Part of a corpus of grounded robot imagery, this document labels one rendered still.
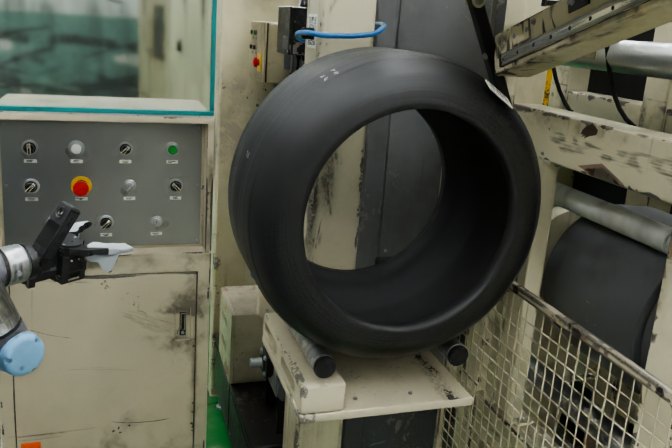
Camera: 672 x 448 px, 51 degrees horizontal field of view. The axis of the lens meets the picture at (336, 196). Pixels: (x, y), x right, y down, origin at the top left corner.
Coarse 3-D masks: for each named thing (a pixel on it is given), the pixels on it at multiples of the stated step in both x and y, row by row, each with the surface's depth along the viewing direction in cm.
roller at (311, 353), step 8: (296, 336) 143; (304, 344) 138; (312, 344) 136; (304, 352) 137; (312, 352) 134; (320, 352) 133; (328, 352) 134; (312, 360) 132; (320, 360) 131; (328, 360) 131; (312, 368) 132; (320, 368) 131; (328, 368) 131; (320, 376) 131; (328, 376) 132
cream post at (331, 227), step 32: (320, 0) 152; (352, 0) 153; (352, 32) 155; (352, 160) 162; (320, 192) 162; (352, 192) 164; (320, 224) 164; (352, 224) 166; (320, 256) 166; (352, 256) 169; (288, 416) 183
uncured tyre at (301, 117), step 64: (320, 64) 131; (384, 64) 121; (448, 64) 125; (256, 128) 129; (320, 128) 117; (448, 128) 155; (512, 128) 128; (256, 192) 120; (448, 192) 160; (512, 192) 132; (256, 256) 123; (448, 256) 160; (512, 256) 135; (320, 320) 126; (384, 320) 151; (448, 320) 134
